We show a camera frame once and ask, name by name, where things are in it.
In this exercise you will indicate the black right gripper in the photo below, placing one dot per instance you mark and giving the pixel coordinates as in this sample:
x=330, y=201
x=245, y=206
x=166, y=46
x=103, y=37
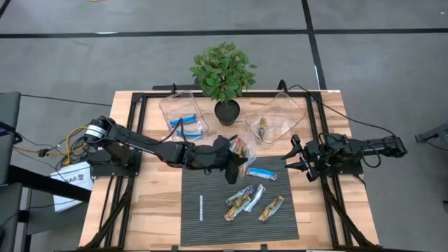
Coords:
x=316, y=155

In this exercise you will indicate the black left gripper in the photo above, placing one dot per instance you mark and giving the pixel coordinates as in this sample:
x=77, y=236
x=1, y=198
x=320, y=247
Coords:
x=210, y=154

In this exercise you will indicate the blue green granola bar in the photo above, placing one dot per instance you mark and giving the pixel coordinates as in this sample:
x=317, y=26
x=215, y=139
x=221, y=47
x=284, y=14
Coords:
x=245, y=192

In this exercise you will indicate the blue snack bar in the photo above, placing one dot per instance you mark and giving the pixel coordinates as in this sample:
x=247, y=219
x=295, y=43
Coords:
x=262, y=173

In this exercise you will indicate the white blue granola bar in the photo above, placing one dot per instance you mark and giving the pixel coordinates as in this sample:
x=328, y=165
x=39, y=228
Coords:
x=257, y=195

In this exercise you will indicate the green orange granola bar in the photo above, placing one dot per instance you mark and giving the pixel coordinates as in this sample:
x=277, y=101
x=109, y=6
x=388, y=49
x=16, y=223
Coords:
x=262, y=127
x=271, y=209

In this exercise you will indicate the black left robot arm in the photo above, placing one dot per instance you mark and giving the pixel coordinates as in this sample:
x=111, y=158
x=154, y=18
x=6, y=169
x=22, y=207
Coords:
x=140, y=145

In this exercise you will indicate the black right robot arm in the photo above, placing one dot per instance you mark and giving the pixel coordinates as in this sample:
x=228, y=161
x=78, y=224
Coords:
x=378, y=145

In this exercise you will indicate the white tape strip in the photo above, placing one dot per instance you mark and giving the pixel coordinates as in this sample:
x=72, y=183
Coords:
x=201, y=208

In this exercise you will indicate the grey woven placemat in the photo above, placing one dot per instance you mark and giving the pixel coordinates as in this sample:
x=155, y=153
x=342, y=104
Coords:
x=210, y=231

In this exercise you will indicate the green potted plant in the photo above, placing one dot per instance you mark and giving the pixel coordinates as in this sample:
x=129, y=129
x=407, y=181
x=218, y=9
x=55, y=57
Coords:
x=222, y=73

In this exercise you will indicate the grey stand foot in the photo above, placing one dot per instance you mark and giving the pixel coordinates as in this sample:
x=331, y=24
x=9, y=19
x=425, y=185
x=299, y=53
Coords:
x=434, y=134

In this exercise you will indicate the white printed paper sheet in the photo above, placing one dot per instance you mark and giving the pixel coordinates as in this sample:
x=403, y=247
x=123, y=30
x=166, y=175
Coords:
x=75, y=171

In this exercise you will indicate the black power plug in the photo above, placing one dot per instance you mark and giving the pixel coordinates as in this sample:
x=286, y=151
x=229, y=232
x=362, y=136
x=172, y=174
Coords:
x=43, y=153

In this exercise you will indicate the black beam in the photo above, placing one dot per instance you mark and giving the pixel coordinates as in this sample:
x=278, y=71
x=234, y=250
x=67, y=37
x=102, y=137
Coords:
x=42, y=182

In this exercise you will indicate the dark grey furniture panel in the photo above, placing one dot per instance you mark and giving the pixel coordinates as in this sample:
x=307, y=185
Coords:
x=8, y=217
x=8, y=115

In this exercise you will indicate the black aluminium table frame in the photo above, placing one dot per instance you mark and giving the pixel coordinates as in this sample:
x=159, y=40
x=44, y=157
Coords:
x=147, y=95

